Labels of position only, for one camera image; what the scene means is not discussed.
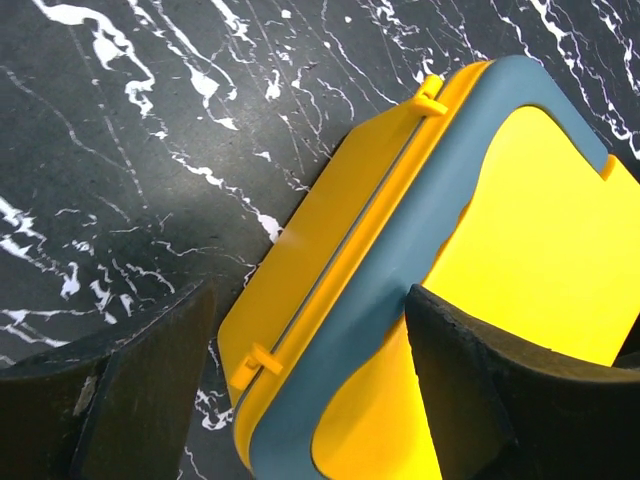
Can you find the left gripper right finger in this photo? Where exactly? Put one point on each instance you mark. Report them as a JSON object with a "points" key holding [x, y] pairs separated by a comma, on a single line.
{"points": [[501, 407]]}

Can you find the yellow medicine box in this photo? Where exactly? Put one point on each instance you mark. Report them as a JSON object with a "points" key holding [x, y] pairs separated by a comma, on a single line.
{"points": [[487, 189]]}

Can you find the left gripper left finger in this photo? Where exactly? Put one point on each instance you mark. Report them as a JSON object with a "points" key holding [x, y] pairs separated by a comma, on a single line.
{"points": [[116, 404]]}

